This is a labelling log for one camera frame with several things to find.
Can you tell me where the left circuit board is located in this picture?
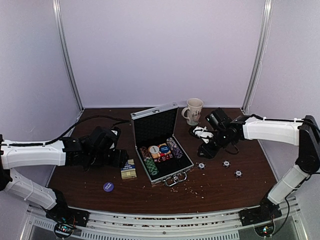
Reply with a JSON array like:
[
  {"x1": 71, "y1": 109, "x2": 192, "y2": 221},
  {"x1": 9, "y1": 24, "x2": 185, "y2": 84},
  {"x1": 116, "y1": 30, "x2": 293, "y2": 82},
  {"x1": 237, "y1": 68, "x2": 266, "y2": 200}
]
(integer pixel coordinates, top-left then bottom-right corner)
[{"x1": 53, "y1": 222, "x2": 76, "y2": 239}]

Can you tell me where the purple chip stack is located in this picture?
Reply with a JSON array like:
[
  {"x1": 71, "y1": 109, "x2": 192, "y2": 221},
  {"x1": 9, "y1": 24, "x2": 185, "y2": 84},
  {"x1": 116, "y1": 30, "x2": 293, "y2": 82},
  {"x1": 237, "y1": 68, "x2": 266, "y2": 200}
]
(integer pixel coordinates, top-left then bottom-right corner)
[{"x1": 174, "y1": 148, "x2": 184, "y2": 159}]

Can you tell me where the blue small blind button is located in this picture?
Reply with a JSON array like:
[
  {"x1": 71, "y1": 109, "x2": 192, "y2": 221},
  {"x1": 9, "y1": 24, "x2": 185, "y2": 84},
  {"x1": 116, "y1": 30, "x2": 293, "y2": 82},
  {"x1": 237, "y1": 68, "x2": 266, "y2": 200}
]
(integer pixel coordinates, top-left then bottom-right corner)
[{"x1": 159, "y1": 147, "x2": 171, "y2": 154}]

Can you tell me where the right aluminium frame post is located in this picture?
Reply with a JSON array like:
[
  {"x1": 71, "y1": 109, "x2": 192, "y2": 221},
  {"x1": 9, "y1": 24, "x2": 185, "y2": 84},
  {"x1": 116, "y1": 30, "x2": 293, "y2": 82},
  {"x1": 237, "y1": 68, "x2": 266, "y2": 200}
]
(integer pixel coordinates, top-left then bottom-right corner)
[{"x1": 241, "y1": 0, "x2": 274, "y2": 114}]

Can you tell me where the right circuit board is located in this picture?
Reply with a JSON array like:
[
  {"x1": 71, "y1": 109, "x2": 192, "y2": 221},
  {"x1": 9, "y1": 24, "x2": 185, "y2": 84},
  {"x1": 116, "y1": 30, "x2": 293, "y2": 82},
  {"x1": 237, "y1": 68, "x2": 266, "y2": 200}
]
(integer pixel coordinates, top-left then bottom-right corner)
[{"x1": 254, "y1": 223, "x2": 275, "y2": 238}]

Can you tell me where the blue beige chip stack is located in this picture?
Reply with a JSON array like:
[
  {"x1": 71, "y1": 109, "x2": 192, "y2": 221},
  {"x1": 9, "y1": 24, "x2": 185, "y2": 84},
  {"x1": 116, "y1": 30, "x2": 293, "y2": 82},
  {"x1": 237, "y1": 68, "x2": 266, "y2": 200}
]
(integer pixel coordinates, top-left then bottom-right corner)
[{"x1": 166, "y1": 137, "x2": 178, "y2": 151}]

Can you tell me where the left aluminium frame post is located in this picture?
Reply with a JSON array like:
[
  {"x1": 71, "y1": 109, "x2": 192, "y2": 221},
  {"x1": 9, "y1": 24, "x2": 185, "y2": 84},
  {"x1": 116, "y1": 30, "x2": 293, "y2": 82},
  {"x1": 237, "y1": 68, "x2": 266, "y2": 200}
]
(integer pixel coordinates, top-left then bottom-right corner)
[{"x1": 52, "y1": 0, "x2": 84, "y2": 113}]

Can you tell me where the circuit board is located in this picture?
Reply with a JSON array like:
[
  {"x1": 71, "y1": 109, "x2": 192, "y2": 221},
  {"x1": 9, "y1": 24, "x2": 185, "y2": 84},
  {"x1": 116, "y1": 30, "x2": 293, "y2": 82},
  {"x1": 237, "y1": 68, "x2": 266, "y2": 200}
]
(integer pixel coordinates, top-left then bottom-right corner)
[
  {"x1": 254, "y1": 223, "x2": 275, "y2": 238},
  {"x1": 53, "y1": 222, "x2": 76, "y2": 239}
]

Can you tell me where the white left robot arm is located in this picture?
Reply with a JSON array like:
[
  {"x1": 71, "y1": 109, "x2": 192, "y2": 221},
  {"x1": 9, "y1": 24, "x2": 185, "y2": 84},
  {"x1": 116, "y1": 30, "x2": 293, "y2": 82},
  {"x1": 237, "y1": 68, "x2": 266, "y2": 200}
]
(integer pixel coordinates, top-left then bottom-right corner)
[{"x1": 0, "y1": 115, "x2": 128, "y2": 222}]

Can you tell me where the cream ceramic mug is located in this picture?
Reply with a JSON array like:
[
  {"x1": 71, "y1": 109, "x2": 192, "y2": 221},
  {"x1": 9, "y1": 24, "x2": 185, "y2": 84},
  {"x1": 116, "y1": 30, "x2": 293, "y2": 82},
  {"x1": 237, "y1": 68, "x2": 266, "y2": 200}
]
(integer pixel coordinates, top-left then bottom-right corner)
[{"x1": 181, "y1": 98, "x2": 204, "y2": 126}]

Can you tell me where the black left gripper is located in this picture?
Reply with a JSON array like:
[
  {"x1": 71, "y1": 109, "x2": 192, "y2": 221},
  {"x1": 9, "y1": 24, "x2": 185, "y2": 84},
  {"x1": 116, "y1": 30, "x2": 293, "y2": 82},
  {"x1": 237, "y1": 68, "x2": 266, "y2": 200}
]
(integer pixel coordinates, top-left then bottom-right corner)
[{"x1": 88, "y1": 148, "x2": 129, "y2": 168}]

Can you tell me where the aluminium poker case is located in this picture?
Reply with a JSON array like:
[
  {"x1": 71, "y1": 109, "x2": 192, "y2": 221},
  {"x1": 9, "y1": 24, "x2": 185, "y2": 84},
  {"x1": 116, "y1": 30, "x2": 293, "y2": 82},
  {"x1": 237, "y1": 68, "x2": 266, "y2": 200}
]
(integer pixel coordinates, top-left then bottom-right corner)
[{"x1": 130, "y1": 102, "x2": 194, "y2": 187}]

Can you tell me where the aluminium front rail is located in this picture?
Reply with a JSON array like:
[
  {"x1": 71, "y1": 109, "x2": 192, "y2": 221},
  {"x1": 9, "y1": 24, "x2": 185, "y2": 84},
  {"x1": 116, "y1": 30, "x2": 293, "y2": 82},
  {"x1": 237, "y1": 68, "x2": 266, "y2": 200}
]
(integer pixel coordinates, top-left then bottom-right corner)
[{"x1": 24, "y1": 196, "x2": 301, "y2": 240}]

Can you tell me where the red card box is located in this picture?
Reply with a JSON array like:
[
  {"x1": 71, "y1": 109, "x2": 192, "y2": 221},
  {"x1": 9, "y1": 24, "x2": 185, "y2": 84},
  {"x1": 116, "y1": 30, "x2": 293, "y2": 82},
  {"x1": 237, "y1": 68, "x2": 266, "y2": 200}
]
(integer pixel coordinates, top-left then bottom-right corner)
[{"x1": 150, "y1": 152, "x2": 169, "y2": 159}]

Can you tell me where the red dice set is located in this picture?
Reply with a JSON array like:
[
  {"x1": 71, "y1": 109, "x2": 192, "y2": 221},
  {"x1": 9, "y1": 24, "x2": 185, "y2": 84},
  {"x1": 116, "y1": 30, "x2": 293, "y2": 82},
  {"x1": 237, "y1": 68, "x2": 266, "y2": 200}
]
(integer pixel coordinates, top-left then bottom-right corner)
[{"x1": 153, "y1": 154, "x2": 173, "y2": 163}]

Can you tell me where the purple round button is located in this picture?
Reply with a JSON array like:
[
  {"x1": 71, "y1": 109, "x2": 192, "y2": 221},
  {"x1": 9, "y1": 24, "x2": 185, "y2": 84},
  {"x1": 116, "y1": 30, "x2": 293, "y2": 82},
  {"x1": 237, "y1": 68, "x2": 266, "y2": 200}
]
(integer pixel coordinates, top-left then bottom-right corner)
[{"x1": 103, "y1": 182, "x2": 114, "y2": 193}]

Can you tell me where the green chip stack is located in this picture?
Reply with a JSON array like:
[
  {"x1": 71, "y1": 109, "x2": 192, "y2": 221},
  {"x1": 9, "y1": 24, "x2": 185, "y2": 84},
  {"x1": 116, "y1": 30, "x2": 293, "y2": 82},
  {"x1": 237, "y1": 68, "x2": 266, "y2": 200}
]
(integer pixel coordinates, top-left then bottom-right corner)
[{"x1": 144, "y1": 158, "x2": 159, "y2": 176}]

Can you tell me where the blue Texas Hold'em card box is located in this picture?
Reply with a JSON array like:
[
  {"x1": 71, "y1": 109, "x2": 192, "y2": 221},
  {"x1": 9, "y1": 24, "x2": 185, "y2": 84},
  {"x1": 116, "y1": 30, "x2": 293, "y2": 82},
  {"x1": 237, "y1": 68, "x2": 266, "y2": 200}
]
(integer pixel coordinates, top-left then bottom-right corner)
[{"x1": 120, "y1": 159, "x2": 137, "y2": 180}]

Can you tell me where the purple poker chip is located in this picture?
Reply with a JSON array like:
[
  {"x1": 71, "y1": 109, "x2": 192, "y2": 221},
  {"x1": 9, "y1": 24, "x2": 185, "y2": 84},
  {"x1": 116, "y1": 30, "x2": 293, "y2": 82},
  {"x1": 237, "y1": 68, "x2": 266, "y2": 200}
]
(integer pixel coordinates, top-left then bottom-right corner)
[
  {"x1": 197, "y1": 162, "x2": 206, "y2": 170},
  {"x1": 222, "y1": 160, "x2": 231, "y2": 168},
  {"x1": 234, "y1": 170, "x2": 243, "y2": 178}
]

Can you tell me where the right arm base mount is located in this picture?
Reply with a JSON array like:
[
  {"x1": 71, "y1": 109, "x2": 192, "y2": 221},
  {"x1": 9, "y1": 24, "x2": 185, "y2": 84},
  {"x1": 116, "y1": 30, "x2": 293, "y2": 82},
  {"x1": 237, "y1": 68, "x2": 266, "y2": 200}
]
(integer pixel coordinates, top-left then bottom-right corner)
[{"x1": 239, "y1": 206, "x2": 282, "y2": 226}]

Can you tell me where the white dealer button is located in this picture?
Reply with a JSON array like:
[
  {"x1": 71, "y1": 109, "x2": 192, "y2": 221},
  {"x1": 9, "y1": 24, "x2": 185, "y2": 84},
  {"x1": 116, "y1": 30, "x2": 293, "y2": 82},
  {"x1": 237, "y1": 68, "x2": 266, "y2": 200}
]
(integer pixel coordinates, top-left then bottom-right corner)
[{"x1": 148, "y1": 145, "x2": 160, "y2": 154}]

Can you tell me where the aluminium frame post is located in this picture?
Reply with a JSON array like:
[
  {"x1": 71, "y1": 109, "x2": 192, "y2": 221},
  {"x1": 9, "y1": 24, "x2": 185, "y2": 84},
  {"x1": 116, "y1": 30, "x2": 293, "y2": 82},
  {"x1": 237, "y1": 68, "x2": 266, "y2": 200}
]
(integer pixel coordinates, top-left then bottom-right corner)
[
  {"x1": 241, "y1": 0, "x2": 274, "y2": 114},
  {"x1": 52, "y1": 0, "x2": 84, "y2": 113}
]

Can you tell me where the brown chip stack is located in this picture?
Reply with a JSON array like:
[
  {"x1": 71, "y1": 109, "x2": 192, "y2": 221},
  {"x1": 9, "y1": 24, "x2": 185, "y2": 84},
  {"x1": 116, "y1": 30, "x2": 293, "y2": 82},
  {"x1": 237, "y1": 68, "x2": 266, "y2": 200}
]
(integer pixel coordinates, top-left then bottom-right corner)
[{"x1": 139, "y1": 146, "x2": 152, "y2": 161}]

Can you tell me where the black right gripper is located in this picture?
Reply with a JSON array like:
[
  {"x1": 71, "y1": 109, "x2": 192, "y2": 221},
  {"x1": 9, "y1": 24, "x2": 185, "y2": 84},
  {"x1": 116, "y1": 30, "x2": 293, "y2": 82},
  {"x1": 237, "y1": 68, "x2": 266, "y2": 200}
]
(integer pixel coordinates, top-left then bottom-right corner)
[{"x1": 197, "y1": 129, "x2": 230, "y2": 159}]

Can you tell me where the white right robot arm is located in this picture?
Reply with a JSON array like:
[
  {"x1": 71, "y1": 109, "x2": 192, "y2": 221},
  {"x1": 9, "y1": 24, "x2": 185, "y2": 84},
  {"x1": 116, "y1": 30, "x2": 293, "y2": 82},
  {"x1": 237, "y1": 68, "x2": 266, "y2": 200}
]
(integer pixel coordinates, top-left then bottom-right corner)
[{"x1": 197, "y1": 114, "x2": 320, "y2": 221}]

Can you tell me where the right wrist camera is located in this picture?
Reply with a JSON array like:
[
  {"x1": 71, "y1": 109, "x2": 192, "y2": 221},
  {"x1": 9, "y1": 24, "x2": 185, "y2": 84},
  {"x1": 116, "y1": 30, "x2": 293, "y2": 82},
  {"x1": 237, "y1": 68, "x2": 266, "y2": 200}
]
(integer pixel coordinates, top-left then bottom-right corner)
[{"x1": 205, "y1": 107, "x2": 232, "y2": 130}]

